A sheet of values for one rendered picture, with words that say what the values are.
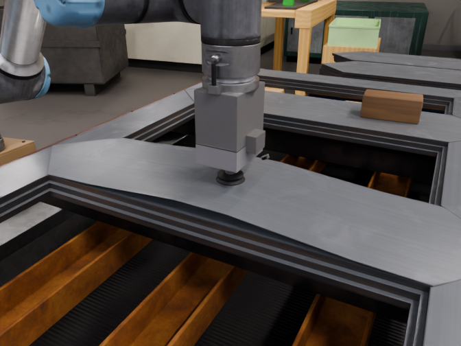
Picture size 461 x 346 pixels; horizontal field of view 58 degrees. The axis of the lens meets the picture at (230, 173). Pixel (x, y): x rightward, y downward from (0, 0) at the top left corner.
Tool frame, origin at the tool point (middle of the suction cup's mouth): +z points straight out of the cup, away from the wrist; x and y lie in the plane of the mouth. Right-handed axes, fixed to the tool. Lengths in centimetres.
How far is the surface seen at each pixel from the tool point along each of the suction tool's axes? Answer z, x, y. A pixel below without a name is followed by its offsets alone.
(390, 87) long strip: 0, -11, 72
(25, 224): 17.0, 43.1, -5.8
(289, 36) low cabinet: 52, 173, 489
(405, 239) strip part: 0.3, -24.7, -1.6
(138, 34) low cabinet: 45, 323, 366
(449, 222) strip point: 0.4, -29.2, 5.3
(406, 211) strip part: 0.2, -23.9, 5.5
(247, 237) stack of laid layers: 1.3, -7.2, -8.9
